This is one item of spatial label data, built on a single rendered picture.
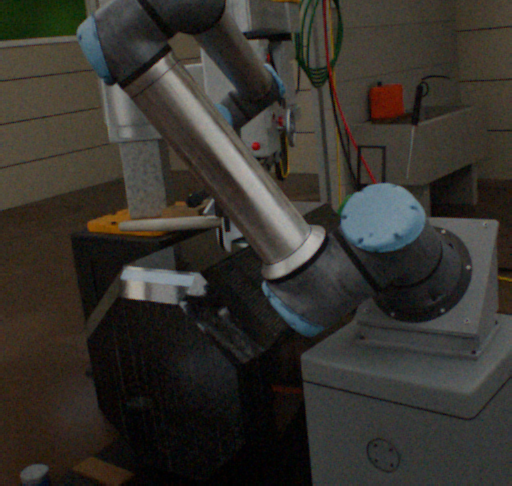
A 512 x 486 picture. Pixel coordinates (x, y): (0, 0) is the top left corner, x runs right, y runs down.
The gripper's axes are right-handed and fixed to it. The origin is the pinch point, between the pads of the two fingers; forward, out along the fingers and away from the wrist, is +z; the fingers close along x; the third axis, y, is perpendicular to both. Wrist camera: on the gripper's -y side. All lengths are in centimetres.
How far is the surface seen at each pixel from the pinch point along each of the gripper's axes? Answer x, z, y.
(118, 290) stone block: 64, 17, -21
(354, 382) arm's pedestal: -51, 27, 13
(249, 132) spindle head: 65, -36, 29
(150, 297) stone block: 52, 18, -12
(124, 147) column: 156, -40, -4
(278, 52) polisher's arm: 101, -73, 55
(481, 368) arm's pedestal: -66, 24, 34
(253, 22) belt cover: 58, -74, 31
